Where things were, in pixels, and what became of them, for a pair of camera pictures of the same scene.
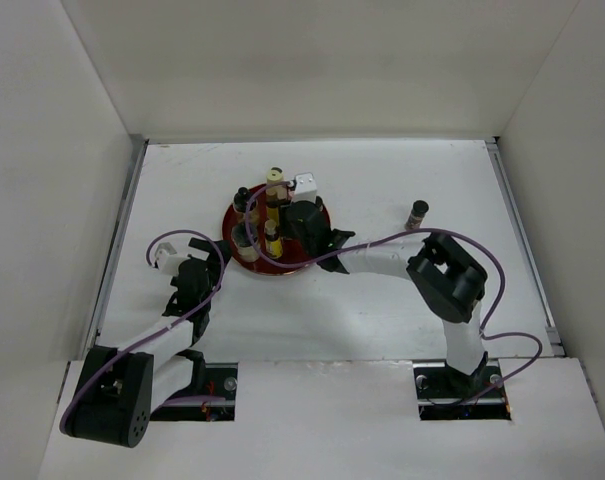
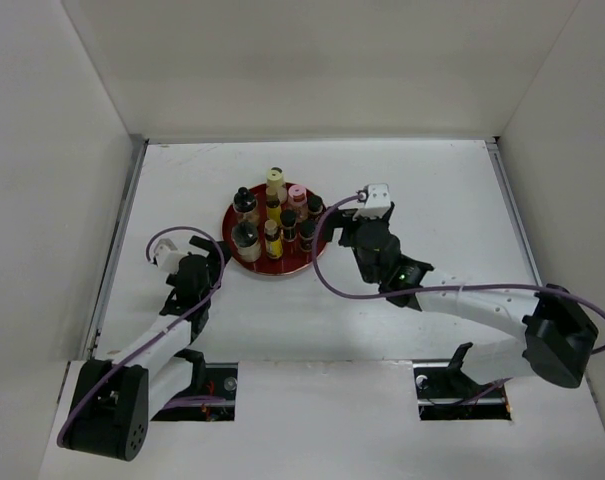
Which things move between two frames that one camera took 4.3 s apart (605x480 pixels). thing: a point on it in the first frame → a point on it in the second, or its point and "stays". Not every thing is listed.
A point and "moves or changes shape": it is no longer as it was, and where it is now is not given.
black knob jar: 243,243 stays
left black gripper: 216,270 stays
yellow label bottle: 272,241 stays
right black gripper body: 289,231 → 350,238
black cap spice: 418,210 moves or changes shape
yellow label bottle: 272,205 stays
